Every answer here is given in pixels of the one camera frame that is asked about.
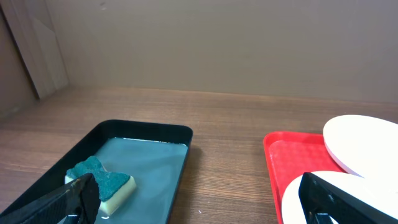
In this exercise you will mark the red plastic tray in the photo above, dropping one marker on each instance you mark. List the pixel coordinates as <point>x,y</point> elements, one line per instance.
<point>290,154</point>

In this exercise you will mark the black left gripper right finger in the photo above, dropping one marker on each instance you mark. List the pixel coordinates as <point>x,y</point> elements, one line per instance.
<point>323,202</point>

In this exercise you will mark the green and yellow sponge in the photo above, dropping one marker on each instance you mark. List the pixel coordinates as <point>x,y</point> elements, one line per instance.
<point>114,187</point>

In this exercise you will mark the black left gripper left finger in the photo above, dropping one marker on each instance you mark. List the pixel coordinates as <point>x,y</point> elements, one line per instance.
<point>75,202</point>

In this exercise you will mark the white round plate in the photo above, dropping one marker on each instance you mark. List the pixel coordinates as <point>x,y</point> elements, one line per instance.
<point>364,146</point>

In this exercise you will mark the black water tray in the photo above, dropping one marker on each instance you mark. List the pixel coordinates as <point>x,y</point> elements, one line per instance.
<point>154,154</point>

